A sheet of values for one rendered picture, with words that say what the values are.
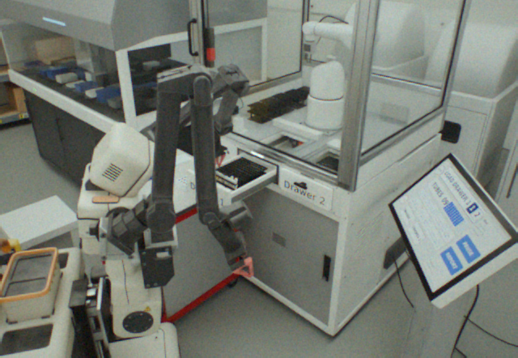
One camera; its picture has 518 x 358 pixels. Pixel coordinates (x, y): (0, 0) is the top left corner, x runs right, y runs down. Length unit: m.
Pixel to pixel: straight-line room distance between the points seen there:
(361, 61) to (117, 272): 1.13
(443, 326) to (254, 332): 1.10
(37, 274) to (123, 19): 1.39
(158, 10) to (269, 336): 1.88
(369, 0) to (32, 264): 1.47
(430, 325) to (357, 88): 0.91
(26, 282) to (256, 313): 1.38
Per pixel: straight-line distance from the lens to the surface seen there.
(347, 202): 1.90
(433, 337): 1.82
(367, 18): 1.64
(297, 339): 2.49
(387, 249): 2.59
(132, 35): 2.51
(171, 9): 2.64
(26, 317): 1.63
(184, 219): 2.14
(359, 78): 1.68
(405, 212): 1.70
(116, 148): 1.26
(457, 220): 1.52
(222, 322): 2.56
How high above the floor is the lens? 1.90
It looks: 28 degrees down
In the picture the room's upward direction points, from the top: straight up
